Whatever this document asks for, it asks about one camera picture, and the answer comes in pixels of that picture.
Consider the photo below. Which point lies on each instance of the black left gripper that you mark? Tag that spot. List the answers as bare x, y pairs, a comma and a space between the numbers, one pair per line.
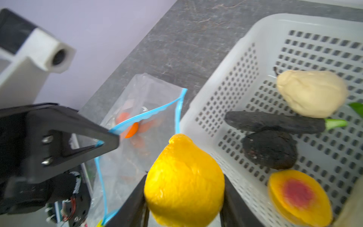
38, 144

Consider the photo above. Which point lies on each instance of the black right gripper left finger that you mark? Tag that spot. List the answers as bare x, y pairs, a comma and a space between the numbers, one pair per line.
134, 212

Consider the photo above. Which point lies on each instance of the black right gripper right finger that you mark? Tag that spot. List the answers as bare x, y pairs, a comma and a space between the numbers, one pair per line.
235, 212

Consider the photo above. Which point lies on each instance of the yellow lemon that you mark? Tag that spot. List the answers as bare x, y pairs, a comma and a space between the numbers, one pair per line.
185, 186

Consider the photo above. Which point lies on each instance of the peach half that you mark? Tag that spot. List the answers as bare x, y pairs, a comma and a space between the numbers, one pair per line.
299, 199

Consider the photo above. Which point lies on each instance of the clear zip top bag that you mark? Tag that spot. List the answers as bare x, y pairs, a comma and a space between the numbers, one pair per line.
113, 176

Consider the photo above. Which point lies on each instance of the white perforated plastic basket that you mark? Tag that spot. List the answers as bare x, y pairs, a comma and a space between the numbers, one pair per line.
246, 81

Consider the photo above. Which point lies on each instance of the dark round fruit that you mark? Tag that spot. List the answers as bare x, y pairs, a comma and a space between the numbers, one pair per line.
272, 149

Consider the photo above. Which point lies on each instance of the dark eggplant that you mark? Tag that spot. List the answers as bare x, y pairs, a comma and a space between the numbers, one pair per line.
260, 121

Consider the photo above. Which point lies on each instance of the green pepper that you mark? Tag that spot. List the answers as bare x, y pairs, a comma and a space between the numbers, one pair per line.
357, 107

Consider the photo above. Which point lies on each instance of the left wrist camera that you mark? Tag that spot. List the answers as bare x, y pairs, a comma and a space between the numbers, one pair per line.
29, 54

